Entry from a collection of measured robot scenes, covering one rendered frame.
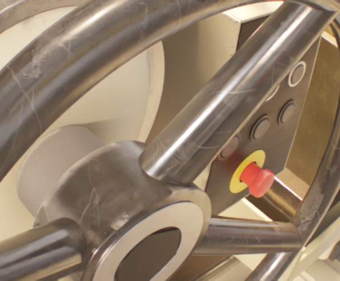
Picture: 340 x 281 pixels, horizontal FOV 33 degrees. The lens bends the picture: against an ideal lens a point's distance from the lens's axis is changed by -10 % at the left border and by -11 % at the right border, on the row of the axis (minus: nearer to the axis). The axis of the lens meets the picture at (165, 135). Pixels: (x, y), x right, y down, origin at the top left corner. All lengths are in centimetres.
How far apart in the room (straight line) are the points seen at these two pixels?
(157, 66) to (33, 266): 22
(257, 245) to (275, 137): 23
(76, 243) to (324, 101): 55
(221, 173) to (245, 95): 30
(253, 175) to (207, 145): 31
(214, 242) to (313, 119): 45
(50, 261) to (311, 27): 16
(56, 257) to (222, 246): 15
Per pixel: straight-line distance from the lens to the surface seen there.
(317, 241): 91
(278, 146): 66
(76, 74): 17
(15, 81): 17
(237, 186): 63
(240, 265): 131
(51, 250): 28
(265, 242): 43
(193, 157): 31
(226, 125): 30
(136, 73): 40
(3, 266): 25
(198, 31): 51
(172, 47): 54
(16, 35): 33
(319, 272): 116
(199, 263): 123
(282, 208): 88
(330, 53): 76
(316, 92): 79
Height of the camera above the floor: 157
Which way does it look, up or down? 40 degrees down
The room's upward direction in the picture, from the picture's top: 9 degrees clockwise
